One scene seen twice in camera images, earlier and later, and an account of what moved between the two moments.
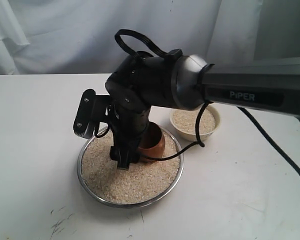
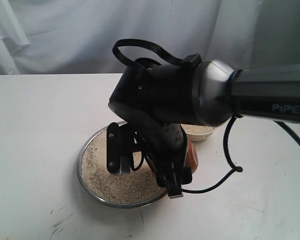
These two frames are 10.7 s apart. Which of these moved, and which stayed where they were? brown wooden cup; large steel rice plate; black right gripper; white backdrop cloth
Moved: brown wooden cup; black right gripper
Stayed: large steel rice plate; white backdrop cloth
